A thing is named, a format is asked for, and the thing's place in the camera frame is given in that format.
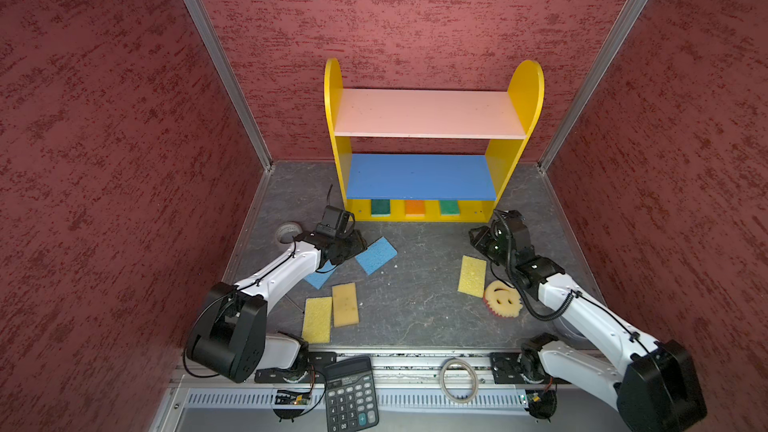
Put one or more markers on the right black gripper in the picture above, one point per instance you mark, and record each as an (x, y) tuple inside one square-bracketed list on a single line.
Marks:
[(483, 234)]

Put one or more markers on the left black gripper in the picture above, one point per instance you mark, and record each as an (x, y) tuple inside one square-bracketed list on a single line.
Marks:
[(358, 245)]

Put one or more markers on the dark green scouring sponge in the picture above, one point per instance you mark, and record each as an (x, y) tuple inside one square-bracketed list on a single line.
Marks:
[(380, 208)]

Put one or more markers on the bright green sponge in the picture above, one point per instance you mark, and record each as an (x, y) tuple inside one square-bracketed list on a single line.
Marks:
[(449, 208)]

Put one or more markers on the tan yellow sponge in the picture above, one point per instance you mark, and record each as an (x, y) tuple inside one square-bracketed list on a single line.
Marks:
[(345, 305)]

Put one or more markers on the orange sponge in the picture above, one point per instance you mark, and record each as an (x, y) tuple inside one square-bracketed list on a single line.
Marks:
[(415, 208)]

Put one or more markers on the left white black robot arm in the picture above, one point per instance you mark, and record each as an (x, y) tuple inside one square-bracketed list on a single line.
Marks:
[(230, 337)]

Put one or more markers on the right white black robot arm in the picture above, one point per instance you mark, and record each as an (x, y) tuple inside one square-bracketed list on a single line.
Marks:
[(653, 385)]

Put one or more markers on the yellow pink blue shelf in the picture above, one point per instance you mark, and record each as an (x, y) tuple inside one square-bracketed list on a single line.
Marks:
[(505, 120)]

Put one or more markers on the blue sponge centre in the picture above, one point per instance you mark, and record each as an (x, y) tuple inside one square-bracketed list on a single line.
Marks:
[(376, 255)]

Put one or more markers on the blue sponge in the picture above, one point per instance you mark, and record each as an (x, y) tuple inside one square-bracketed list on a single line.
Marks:
[(376, 255), (318, 278)]

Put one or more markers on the blue sponge far left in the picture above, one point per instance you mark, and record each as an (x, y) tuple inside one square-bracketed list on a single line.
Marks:
[(318, 278)]

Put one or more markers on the clear tape roll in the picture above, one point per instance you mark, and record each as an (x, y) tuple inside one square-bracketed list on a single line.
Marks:
[(287, 232)]

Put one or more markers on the yellow smiley face sponge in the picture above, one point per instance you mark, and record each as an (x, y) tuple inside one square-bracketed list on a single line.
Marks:
[(503, 300)]

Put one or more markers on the right small circuit board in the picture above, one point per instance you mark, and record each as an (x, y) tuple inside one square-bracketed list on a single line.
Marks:
[(541, 398)]

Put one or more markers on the small circuit board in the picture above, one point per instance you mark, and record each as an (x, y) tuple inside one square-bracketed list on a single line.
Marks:
[(293, 398), (541, 398)]

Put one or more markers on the left small circuit board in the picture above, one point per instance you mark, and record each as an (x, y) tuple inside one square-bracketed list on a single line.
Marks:
[(293, 398)]

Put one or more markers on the black desk calculator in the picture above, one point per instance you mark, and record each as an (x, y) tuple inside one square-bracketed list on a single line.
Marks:
[(351, 402)]

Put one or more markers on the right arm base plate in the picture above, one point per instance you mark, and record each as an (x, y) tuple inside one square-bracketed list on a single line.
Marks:
[(504, 369)]

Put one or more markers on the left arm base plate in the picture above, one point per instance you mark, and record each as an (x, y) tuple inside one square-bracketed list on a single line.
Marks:
[(313, 361)]

